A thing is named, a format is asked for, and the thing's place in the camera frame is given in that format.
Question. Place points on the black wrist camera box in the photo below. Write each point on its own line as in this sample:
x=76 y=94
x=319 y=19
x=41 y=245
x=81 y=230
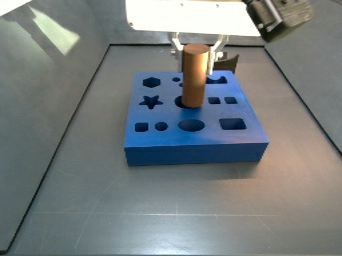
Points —
x=279 y=17

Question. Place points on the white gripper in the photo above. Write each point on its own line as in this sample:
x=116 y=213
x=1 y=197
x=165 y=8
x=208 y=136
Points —
x=192 y=16

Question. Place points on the brown wooden cylinder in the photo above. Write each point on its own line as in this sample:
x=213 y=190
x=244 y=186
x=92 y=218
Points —
x=196 y=57

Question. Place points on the black curved holder stand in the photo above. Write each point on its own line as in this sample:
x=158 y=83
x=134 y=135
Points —
x=226 y=63

